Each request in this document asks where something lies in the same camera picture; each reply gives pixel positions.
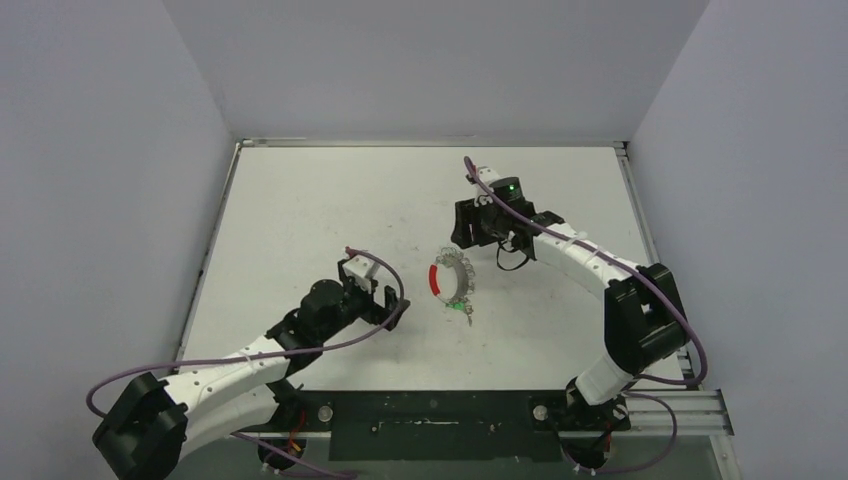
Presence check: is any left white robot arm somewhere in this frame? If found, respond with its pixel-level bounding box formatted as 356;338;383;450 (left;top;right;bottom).
92;249;410;479

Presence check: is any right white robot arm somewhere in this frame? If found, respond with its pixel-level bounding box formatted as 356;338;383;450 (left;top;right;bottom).
451;176;691;429

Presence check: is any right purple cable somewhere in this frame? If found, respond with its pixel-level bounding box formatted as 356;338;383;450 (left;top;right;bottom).
463;156;710;476

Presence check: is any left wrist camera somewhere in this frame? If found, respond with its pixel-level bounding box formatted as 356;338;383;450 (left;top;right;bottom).
342;254;380;294

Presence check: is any large keyring with small rings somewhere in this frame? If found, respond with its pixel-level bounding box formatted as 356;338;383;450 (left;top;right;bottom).
427;246;475;310

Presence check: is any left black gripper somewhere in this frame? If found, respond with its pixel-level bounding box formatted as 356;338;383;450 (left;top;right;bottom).
319;261;409;343

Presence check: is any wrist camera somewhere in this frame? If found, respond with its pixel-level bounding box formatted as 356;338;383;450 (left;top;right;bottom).
475;166;502;197
342;254;380;294

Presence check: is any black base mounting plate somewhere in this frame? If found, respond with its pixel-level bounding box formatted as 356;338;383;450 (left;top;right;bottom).
248;390;631;462

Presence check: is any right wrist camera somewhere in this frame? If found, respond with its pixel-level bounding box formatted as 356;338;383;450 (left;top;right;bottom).
475;166;502;197

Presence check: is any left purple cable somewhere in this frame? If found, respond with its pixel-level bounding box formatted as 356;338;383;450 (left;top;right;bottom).
86;246;407;480

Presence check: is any purple cable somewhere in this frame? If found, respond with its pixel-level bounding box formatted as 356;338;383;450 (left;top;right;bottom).
463;156;710;476
86;246;407;480

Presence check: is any aluminium frame rail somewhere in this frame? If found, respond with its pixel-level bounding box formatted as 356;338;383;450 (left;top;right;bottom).
625;390;735;437

